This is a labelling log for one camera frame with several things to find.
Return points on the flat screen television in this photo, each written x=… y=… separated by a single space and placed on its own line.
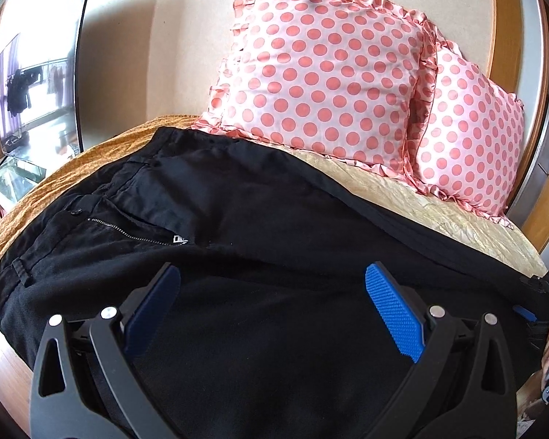
x=41 y=77

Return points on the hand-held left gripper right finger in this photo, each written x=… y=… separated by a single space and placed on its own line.
x=395 y=315

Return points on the wooden bed headboard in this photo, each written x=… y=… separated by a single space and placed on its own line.
x=512 y=55

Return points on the black pants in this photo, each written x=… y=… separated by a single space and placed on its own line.
x=256 y=238

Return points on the large pink polka dot pillow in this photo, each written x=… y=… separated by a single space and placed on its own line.
x=320 y=77

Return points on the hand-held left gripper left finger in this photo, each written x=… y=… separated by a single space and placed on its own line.
x=153 y=304

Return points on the orange textured bed cover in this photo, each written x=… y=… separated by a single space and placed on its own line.
x=50 y=183

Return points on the yellow patterned bedspread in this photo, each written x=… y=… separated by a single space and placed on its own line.
x=462 y=224

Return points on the glass television stand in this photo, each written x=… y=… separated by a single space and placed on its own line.
x=13 y=173

